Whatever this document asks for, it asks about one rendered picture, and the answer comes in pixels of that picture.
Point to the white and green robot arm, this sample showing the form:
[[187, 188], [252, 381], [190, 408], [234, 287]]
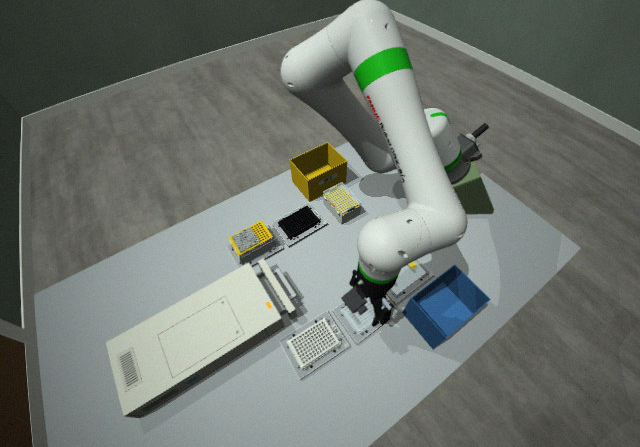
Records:
[[365, 39]]

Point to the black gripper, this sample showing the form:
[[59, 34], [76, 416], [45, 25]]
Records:
[[379, 297]]

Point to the blue open-top bin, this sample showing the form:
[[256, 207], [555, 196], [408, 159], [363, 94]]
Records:
[[447, 302]]

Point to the yellow waste bin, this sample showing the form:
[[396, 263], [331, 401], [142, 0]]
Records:
[[318, 170]]

